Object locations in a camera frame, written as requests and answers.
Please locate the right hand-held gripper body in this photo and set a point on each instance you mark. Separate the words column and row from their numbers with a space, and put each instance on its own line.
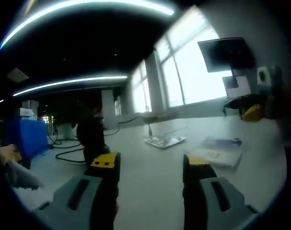
column 264, row 76

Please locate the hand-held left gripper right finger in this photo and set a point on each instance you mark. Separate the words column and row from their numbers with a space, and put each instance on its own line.
column 193, row 201

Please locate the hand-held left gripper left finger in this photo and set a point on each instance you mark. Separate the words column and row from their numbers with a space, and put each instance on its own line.
column 104, row 196

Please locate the clear blue-striped sheet goods packet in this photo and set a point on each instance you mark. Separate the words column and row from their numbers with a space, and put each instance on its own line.
column 214, row 153

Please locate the silver foil snack packet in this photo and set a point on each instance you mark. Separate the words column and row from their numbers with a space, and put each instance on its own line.
column 157, row 145

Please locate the light screen monitor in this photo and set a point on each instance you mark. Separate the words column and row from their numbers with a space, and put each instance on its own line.
column 241, row 88

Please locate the dark hanging monitor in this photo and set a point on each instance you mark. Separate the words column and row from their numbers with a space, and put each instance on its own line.
column 224, row 55

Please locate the white table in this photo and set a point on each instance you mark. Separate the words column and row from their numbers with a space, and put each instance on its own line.
column 147, row 172

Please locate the black barcode scanner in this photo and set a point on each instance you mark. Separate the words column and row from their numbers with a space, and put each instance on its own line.
column 92, row 139

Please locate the potted green plant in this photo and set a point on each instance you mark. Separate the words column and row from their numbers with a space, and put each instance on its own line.
column 67, row 131

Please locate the blue plastic bin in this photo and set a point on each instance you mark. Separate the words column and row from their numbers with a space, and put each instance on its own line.
column 27, row 139

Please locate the yellow box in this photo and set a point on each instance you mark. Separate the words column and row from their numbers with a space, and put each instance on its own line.
column 11, row 153

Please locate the straight ceiling light strip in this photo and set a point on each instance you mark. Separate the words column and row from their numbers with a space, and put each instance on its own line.
column 75, row 80

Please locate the ceiling air conditioner panel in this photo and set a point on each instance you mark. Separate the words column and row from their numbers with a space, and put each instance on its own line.
column 17, row 74

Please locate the long curved ceiling light strip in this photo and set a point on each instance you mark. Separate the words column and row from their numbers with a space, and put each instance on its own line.
column 27, row 21

